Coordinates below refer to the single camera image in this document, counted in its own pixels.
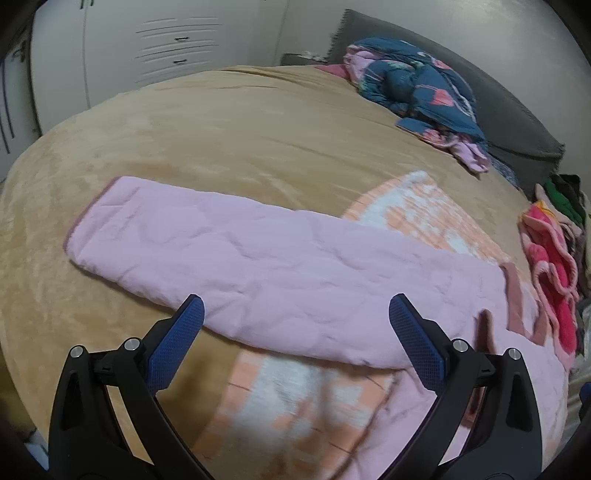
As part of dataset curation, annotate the dark grey headboard cushion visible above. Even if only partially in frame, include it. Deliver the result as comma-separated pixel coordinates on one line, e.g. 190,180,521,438
327,9,565,198

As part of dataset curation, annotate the pile of folded clothes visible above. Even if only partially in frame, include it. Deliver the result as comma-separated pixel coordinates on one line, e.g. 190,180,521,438
534,174,590,299

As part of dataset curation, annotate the blue floral pink-lined garment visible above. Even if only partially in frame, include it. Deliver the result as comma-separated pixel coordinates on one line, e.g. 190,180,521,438
344,37,491,175

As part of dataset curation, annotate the pink quilted jacket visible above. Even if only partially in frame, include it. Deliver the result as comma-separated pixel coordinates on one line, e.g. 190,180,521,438
64,176,568,479

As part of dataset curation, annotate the orange white plaid blanket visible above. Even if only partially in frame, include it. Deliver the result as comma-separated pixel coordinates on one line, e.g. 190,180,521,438
193,171,509,479

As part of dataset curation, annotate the pink red fleece garment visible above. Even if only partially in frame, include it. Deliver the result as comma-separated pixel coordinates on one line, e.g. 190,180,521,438
518,200,579,369

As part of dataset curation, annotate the white wardrobe with drawers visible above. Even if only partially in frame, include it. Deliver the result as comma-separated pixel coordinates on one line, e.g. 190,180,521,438
1,1,288,171

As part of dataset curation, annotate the tan fleece bed cover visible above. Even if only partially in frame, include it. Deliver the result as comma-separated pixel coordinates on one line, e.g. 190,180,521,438
0,64,532,467

